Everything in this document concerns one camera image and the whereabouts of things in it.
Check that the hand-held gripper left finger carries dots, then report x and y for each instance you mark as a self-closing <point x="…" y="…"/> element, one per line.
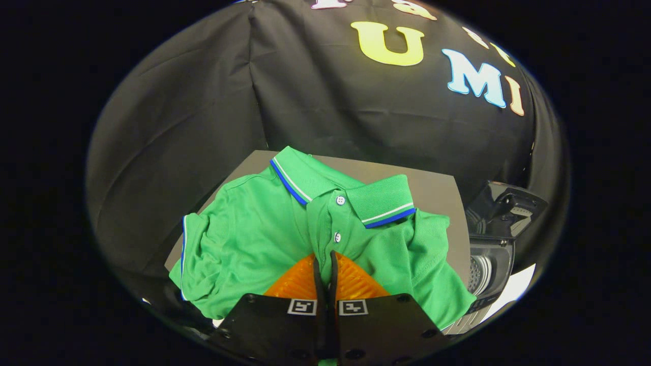
<point x="274" y="325"/>

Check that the transparent washing machine lid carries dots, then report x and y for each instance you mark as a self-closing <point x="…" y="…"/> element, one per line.
<point x="501" y="203"/>

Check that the white box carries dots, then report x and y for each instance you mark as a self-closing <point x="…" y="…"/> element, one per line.
<point x="513" y="290"/>

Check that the green polo shirt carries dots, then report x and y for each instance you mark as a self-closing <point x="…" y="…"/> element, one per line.
<point x="254" y="229"/>

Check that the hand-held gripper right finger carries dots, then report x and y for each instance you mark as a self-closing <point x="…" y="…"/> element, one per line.
<point x="381" y="325"/>

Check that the grey cabinet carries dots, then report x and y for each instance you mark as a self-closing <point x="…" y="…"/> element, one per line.
<point x="435" y="190"/>

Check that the grey washing machine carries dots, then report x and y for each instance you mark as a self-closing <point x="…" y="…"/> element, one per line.
<point x="496" y="264"/>

